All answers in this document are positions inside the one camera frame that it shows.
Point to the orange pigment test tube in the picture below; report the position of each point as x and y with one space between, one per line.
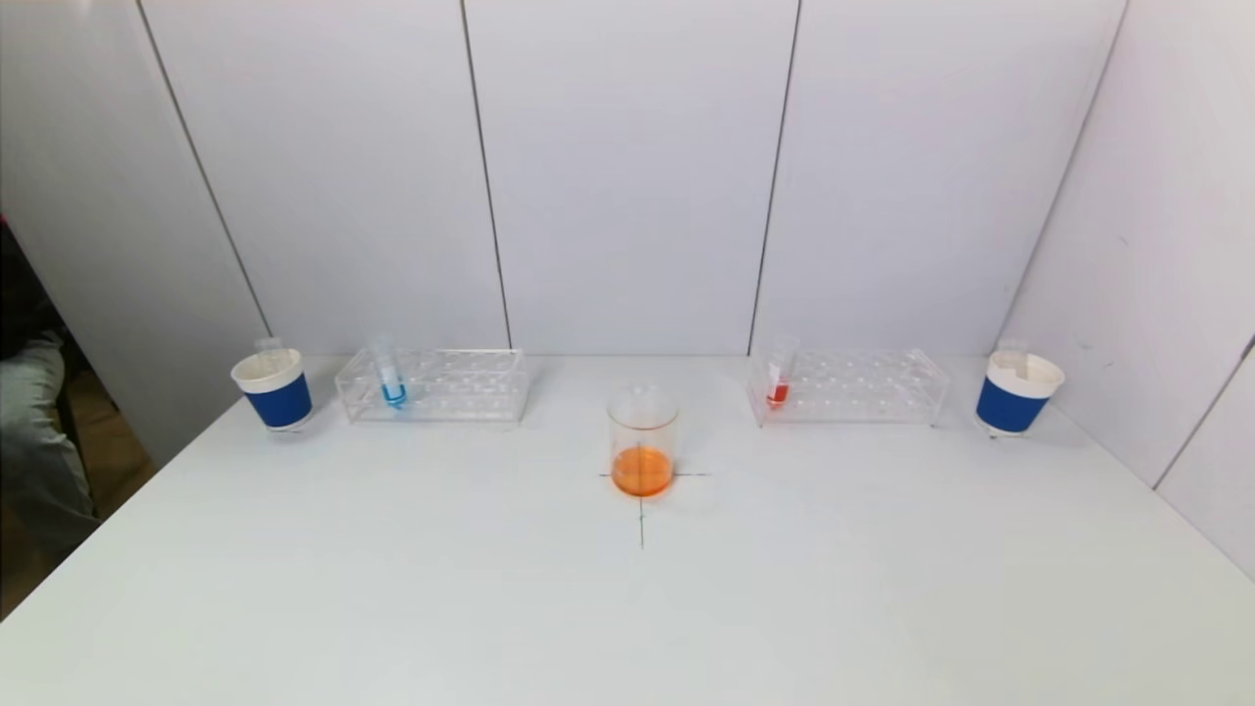
268 350

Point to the yellow pigment test tube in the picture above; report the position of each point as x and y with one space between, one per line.
1014 358

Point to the clear glass beaker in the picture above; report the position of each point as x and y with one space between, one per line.
642 473

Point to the red pigment test tube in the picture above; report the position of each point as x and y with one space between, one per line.
778 395

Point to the clear acrylic test tube rack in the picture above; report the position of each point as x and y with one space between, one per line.
441 394
853 394

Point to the blue pigment test tube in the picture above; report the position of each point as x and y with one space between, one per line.
393 394

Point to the white paper cup blue sleeve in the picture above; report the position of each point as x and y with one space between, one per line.
279 402
1010 406

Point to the person in grey clothes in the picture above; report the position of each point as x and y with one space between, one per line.
29 471

